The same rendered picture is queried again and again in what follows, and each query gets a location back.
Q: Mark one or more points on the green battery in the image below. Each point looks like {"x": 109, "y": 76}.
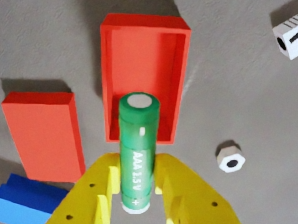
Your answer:
{"x": 138, "y": 125}

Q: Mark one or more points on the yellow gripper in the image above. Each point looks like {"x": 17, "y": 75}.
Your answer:
{"x": 188, "y": 199}

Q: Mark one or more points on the red open box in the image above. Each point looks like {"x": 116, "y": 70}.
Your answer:
{"x": 147, "y": 54}

